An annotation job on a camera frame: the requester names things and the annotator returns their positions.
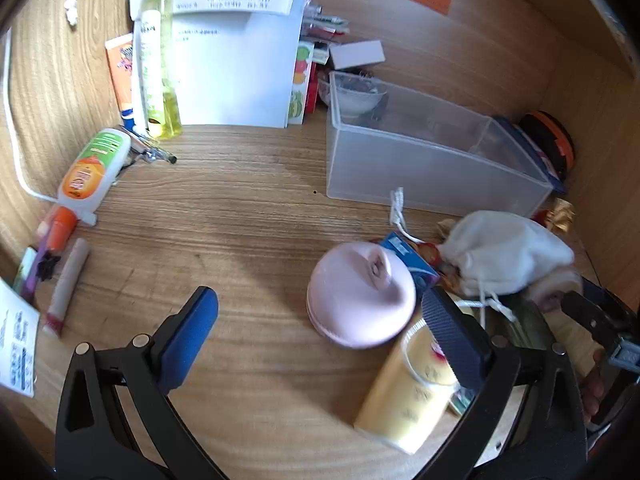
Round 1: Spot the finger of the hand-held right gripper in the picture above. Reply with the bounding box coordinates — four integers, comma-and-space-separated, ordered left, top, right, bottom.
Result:
562, 291, 626, 346

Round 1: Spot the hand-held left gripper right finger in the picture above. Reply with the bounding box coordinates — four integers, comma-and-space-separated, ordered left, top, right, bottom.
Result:
415, 286, 588, 480

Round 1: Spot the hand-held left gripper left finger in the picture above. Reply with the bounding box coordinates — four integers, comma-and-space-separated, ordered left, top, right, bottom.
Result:
55, 286, 226, 480

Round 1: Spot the cream yellow bottle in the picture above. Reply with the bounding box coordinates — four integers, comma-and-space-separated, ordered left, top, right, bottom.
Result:
354, 320, 463, 453

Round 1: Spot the white drawstring pouch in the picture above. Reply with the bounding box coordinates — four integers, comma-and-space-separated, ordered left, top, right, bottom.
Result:
389, 187, 576, 322

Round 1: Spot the red gold-ribboned gift bag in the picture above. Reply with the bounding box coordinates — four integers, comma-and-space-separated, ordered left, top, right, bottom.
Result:
532, 197, 576, 233

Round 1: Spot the pink round puff case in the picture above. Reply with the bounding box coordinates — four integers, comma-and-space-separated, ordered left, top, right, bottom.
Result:
306, 241, 417, 350

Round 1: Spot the clear plastic storage box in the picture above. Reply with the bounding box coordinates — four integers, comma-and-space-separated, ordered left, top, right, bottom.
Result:
326, 71, 553, 218

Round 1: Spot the person's right hand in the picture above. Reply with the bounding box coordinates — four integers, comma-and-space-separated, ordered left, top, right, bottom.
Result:
580, 355, 608, 423

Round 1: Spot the dark green glossy packet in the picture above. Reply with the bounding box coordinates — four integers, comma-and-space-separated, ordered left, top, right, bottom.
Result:
450, 290, 556, 351

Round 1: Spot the red yellow snack packet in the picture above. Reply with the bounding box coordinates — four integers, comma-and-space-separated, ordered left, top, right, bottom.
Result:
417, 240, 443, 267

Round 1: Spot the blue packet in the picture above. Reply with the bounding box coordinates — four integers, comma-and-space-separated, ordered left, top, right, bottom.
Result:
378, 232, 441, 291

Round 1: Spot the wooden desk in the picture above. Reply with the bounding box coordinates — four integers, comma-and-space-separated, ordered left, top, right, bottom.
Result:
0, 0, 640, 480

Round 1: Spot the white stick tube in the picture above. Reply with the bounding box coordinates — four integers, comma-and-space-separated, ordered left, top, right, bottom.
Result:
42, 238, 91, 338

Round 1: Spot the black flower hair clip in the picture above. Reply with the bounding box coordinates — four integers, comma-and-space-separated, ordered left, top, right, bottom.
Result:
36, 254, 61, 281

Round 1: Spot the purple pen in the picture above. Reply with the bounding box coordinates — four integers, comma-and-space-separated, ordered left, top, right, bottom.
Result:
20, 205, 61, 306

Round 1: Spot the white printed receipt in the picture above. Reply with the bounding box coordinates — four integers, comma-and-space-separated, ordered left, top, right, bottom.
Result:
0, 277, 41, 400

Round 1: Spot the black round case orange zipper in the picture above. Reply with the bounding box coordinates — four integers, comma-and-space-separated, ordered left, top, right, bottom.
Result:
517, 110, 576, 181

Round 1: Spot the metal pen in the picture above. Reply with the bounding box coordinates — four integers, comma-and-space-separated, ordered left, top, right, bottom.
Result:
117, 125, 178, 166

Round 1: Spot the white glue bottle orange cap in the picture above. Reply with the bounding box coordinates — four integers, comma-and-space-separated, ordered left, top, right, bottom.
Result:
47, 128, 132, 253

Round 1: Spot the clear yellow liquid bottle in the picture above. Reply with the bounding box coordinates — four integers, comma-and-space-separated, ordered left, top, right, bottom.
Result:
145, 0, 185, 140

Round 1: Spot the orange tube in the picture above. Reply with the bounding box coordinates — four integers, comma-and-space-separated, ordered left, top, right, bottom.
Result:
105, 33, 137, 131

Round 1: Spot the fruit sticker sheet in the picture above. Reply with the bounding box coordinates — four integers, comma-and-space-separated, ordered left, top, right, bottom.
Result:
287, 42, 316, 126

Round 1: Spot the small white box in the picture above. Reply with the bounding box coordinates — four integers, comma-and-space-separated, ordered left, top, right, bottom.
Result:
328, 40, 386, 71

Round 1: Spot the stack of stationery packets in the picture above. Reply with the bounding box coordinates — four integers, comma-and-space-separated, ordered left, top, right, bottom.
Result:
300, 2, 351, 43

